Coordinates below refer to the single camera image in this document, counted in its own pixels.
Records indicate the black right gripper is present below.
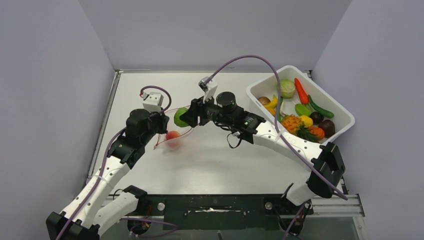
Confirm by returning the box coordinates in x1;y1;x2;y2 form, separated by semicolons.
181;92;233;128

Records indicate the small green cabbage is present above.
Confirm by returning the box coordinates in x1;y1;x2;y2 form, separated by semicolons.
173;107;190;128

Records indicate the toy peach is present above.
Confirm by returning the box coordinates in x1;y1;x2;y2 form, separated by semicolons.
165;130;181;150

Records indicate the clear zip bag orange zipper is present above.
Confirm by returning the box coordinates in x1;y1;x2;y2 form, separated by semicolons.
153;105;193;152

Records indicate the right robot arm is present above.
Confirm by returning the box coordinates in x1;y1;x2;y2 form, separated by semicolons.
179;91;347;214

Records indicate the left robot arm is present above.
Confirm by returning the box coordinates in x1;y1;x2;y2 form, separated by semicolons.
46;109;170;240

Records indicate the brown onion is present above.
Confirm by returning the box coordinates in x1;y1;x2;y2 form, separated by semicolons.
257;96;271;105

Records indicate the yellow banana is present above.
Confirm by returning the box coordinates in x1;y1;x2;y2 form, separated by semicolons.
263;95;279;109

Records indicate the orange fruit piece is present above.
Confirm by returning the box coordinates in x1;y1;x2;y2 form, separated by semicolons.
266;107;277;117

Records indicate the green bean pod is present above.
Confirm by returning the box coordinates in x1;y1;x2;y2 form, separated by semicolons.
277;97;285;122

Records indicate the pale green cabbage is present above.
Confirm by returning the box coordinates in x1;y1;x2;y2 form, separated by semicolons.
276;79;296;99

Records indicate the toy pineapple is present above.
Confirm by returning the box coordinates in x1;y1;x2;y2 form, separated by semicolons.
280;115;319;143

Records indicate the light green pepper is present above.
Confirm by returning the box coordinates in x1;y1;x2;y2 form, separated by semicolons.
294;103;312;117

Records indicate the red chili pepper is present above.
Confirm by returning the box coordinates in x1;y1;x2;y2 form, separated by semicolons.
294;78;309;105

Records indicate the dark avocado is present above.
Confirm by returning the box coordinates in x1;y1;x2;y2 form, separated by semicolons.
309;111;324;125

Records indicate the orange pumpkin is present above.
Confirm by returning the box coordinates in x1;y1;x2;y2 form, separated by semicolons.
308;126;325;141

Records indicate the dark green cucumber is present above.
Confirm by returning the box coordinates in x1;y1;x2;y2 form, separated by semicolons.
307;94;335;119

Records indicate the dark red beet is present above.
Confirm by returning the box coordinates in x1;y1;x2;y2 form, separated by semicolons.
318;119;336;138

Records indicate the white plastic bin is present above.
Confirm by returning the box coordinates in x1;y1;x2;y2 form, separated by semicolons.
246;65;356;146

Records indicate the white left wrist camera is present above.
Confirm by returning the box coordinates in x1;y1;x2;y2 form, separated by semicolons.
140;92;164;113

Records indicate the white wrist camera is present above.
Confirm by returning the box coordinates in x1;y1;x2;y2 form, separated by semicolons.
140;92;164;113
198;76;218;103

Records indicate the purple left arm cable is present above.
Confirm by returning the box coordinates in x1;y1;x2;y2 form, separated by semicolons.
55;85;172;240

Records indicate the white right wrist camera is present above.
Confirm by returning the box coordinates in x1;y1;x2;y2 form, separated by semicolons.
198;76;218;103

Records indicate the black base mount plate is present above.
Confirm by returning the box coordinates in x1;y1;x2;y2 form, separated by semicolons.
126;194;314;237

